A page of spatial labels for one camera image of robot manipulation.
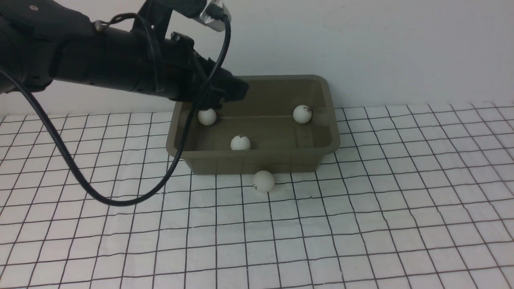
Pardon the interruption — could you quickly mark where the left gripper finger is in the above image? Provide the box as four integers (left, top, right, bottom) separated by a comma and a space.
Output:
199, 68, 249, 110

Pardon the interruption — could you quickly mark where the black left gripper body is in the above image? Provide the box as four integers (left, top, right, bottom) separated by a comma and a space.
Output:
96, 28, 214, 101

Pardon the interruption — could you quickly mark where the white ball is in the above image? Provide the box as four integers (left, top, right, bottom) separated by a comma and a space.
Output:
292, 105, 312, 124
198, 109, 217, 126
230, 135, 251, 151
252, 170, 275, 193

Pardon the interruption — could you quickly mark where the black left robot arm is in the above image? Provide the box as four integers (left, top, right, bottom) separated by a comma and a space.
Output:
0, 0, 249, 110

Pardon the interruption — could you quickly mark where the olive plastic bin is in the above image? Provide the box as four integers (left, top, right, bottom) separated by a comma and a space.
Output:
180, 75, 341, 175

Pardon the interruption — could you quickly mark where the white grid tablecloth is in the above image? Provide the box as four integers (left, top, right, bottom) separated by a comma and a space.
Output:
0, 103, 514, 289

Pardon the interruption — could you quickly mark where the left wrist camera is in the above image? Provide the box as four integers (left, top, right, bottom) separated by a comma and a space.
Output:
133, 0, 232, 41

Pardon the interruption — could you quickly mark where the black left camera cable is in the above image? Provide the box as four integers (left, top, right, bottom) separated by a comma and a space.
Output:
0, 14, 232, 207

